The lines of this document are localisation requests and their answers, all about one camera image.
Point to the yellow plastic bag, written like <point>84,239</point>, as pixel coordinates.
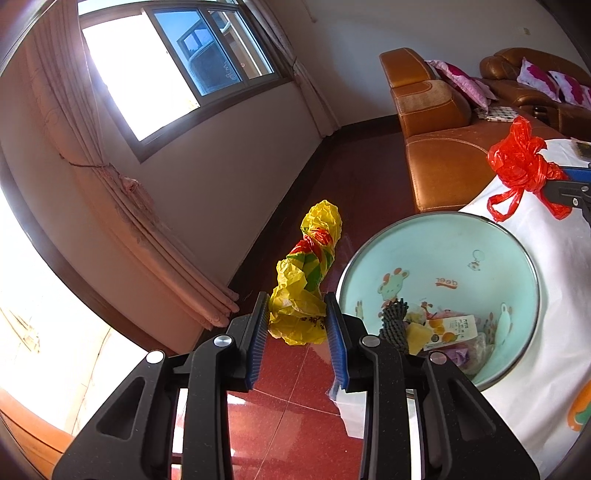
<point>295,295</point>

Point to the red plastic bag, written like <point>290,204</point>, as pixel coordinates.
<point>517,161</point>

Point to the pale narrow curtain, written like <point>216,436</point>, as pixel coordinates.
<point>314,92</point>

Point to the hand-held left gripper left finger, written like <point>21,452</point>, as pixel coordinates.
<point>257,341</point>

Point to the pale yellow foam piece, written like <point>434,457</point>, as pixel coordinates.
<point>418,337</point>

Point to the teal cartoon trash bin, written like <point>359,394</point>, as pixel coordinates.
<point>438,249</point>

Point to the checked cloth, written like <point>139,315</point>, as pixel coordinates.
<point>497,113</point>

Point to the brown leather chaise sofa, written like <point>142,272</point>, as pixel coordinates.
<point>443,161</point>

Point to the brown leather three-seat sofa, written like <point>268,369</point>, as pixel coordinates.
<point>503,69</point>

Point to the pink tied curtain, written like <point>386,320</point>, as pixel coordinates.
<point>138,207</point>

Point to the white orange-printed packet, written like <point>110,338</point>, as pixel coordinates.
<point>455,328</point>

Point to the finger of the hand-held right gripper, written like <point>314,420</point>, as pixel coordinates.
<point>579,174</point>
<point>568,189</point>

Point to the white magenta printed cushion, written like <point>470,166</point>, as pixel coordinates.
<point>535,76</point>
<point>572,87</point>

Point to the dark seaweed snack packet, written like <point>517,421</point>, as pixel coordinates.
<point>582,148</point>

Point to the translucent plastic sheet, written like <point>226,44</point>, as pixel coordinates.
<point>351,410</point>

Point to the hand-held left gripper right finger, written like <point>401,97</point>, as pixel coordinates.
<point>336,341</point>

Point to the pink floral cushion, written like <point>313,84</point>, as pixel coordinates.
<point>461,81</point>

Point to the white orange-printed tablecloth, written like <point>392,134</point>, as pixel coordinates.
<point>545,323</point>

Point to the sliding window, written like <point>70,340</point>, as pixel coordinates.
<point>207,50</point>

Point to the black foam fruit net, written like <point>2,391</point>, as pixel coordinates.
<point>395,323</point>

